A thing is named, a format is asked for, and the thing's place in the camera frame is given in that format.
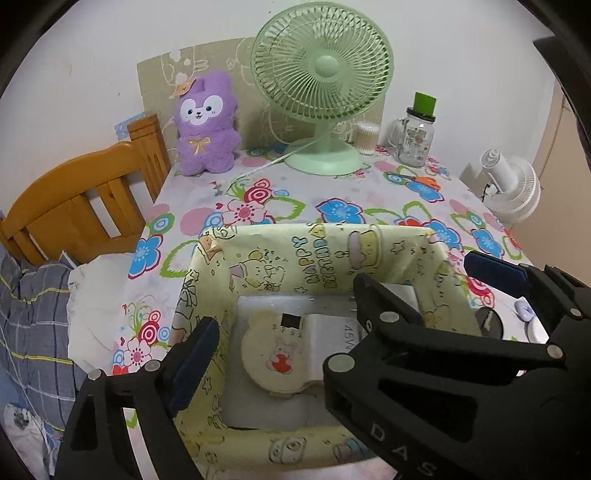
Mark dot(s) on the cotton swab jar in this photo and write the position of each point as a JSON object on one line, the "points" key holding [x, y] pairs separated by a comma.
{"points": [[364, 138]]}

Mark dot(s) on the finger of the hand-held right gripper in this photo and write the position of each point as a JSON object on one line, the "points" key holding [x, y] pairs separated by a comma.
{"points": [[383, 304], [496, 272]]}

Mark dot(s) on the floral tablecloth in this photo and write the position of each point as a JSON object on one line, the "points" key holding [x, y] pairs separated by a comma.
{"points": [[323, 207]]}

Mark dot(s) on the lilac oval case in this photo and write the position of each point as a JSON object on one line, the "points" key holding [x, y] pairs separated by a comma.
{"points": [[524, 309]]}

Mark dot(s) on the black round case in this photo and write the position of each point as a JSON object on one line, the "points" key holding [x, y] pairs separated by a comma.
{"points": [[491, 325]]}

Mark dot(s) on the white charger block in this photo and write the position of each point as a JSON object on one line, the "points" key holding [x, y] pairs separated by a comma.
{"points": [[332, 337]]}

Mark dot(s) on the plaid blanket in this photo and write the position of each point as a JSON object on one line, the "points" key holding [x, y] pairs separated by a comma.
{"points": [[32, 323]]}

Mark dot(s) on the white rounded case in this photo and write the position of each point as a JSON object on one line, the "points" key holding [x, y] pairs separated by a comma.
{"points": [[538, 332]]}

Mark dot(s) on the white pillow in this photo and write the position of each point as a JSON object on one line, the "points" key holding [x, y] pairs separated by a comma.
{"points": [[101, 300]]}

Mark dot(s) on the printed white cloth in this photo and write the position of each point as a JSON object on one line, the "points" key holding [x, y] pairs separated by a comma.
{"points": [[23, 429]]}

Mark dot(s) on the glass mug with green lid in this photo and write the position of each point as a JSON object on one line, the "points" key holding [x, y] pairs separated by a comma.
{"points": [[415, 143]]}

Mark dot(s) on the beige printed wall sheet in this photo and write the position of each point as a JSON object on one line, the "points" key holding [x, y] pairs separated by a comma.
{"points": [[157, 83]]}

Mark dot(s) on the green desk fan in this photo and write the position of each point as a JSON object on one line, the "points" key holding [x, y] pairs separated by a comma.
{"points": [[323, 64]]}

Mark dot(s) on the silver case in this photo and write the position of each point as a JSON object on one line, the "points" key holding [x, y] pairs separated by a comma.
{"points": [[401, 295]]}

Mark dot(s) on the cream bear-shaped compact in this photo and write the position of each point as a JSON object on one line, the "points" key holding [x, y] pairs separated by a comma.
{"points": [[272, 341]]}

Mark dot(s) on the blue patterned wall sticker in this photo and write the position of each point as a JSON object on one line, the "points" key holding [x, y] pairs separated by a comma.
{"points": [[129, 125]]}

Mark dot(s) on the white clip fan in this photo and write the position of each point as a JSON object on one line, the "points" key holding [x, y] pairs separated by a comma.
{"points": [[517, 189]]}

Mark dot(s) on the yellow printed storage box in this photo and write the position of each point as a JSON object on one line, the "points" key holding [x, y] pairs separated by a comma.
{"points": [[277, 272]]}

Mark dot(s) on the beige door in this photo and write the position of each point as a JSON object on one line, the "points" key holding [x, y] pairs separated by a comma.
{"points": [[554, 138]]}

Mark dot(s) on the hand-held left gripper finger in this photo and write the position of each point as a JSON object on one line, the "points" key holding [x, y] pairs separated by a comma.
{"points": [[194, 364]]}

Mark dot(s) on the wooden headboard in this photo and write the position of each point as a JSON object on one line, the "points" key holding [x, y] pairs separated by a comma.
{"points": [[69, 184]]}

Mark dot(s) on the purple plush toy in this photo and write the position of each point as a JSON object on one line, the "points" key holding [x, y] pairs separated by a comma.
{"points": [[203, 138]]}

